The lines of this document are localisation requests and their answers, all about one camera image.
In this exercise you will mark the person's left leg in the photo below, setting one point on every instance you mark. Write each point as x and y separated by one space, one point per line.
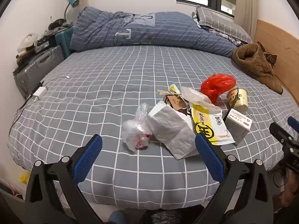
116 218

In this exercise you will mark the white charger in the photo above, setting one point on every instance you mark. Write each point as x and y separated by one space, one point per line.
39 92

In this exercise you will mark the white plastic item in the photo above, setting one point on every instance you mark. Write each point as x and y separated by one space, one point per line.
28 40

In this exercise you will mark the grey cardboard box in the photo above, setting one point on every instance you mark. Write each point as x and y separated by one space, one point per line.
236 128

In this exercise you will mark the teal plastic crate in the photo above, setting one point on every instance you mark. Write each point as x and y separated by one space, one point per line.
64 39

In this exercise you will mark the yellow snack packet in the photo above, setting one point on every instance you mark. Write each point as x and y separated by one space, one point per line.
210 126

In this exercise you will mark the red plastic bag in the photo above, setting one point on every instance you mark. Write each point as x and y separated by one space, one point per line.
217 84

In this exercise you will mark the yellow plastic bag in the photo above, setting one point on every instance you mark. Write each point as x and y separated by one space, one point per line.
24 178

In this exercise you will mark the dark brown snack box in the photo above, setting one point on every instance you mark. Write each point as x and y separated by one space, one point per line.
177 102

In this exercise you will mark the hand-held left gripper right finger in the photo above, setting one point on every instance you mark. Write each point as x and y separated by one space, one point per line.
209 158

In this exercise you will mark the beige paper cup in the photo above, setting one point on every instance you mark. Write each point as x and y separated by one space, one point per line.
239 98

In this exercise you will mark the grey checked pillow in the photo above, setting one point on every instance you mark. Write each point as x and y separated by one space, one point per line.
222 24

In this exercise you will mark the clear plastic bag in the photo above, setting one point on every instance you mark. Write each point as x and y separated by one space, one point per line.
135 130

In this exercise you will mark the wooden headboard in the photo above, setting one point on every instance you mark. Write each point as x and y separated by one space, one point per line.
280 46

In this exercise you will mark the blue striped quilt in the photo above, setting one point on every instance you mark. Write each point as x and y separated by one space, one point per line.
163 30

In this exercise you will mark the brown quilted jacket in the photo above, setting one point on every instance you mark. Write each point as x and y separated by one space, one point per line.
254 60

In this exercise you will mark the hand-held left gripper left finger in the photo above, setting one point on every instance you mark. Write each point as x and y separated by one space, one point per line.
88 154

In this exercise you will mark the black cluttered item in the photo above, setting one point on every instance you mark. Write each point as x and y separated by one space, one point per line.
56 23

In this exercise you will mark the grey hard suitcase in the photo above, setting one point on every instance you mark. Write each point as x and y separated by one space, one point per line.
35 67

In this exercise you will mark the blue desk lamp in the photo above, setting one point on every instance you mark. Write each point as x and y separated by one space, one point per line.
74 2

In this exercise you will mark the translucent plastic wrapper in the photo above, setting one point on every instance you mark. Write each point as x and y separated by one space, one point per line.
193 95

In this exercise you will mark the white paper bag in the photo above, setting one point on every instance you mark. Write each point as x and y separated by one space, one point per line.
170 128

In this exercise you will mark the grey checked bed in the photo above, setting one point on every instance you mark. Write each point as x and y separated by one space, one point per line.
105 86

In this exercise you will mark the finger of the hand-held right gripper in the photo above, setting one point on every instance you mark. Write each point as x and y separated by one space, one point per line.
293 122
278 131

